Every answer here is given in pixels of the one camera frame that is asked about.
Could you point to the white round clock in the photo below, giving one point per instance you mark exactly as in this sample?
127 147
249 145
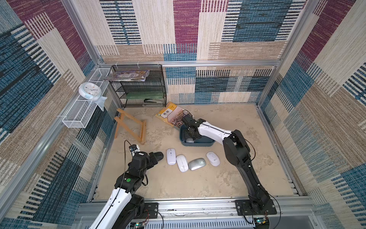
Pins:
90 91

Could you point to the wooden tabletop easel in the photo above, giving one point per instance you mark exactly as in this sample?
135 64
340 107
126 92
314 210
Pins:
122 121

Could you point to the colourful magazine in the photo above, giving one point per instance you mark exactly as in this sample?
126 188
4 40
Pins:
128 76

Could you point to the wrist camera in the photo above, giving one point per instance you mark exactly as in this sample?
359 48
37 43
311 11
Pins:
187 118
134 149

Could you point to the silver grey mouse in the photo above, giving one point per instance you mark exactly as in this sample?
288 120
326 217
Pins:
197 164

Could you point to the teal storage box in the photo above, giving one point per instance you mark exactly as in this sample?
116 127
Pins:
202 142

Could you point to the white wire wall basket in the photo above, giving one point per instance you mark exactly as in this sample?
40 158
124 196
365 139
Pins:
81 111

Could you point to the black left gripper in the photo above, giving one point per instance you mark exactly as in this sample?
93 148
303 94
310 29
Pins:
149 163

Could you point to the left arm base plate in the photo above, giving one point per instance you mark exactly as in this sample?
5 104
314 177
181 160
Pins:
150 210

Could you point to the yellow English textbook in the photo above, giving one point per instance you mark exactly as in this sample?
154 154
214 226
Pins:
172 115

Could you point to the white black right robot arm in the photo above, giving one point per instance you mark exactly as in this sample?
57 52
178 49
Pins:
237 152

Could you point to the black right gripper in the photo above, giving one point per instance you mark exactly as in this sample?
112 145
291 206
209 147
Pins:
189 125

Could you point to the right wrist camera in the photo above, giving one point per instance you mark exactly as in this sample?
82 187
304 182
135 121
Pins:
187 118

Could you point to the green flat case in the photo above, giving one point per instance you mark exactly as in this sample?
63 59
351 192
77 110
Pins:
144 95

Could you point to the black mesh shelf rack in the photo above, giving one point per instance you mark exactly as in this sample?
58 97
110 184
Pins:
155 82

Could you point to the black stapler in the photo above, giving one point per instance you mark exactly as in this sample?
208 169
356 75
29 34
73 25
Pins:
152 101

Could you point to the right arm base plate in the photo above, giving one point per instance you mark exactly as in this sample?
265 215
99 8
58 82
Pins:
246 207

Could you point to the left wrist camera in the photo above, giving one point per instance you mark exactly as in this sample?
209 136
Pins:
134 149

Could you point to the white oval mouse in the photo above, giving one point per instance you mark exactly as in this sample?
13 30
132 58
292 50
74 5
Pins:
182 163

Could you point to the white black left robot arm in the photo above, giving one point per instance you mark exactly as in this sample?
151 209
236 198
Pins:
123 205

